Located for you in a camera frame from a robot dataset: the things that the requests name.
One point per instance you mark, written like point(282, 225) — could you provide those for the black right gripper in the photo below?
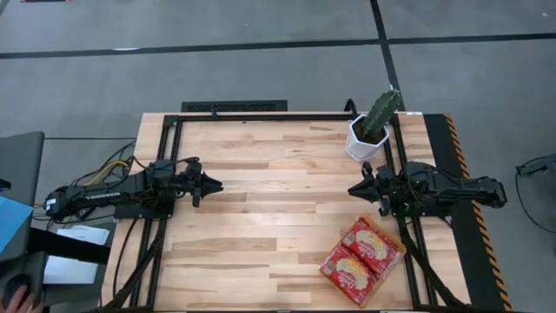
point(384, 187)

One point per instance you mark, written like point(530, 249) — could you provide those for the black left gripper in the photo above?
point(191, 182)

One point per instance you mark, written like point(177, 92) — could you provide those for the red popcorn bag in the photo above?
point(349, 274)
point(369, 245)

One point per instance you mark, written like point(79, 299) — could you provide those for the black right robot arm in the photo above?
point(447, 189)

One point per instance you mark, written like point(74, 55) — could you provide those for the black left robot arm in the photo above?
point(108, 193)

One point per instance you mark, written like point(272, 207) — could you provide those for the white plant pot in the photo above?
point(358, 150)

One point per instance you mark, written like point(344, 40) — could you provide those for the green cactus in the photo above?
point(380, 113)

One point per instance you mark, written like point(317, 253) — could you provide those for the black floor grille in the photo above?
point(234, 106)

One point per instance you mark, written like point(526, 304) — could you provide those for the small white label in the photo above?
point(415, 113)

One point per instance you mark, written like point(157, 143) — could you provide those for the orange plastic basket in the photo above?
point(383, 282)

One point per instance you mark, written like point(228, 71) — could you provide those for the black hazard-striped mat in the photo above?
point(478, 269)

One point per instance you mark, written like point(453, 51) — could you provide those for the black bar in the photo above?
point(65, 245)

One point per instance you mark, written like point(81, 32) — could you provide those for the white papers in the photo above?
point(69, 269)

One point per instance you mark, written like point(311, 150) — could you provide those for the dark mouse pad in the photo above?
point(40, 269)

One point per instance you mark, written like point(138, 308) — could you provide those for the blue folder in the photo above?
point(11, 217)

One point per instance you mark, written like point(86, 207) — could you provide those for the black computer mouse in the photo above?
point(17, 282)

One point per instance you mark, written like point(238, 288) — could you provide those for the person's hand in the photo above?
point(15, 304)

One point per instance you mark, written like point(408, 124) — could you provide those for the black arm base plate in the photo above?
point(434, 213)
point(130, 213)

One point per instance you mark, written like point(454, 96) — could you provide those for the black metal table frame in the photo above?
point(282, 117)

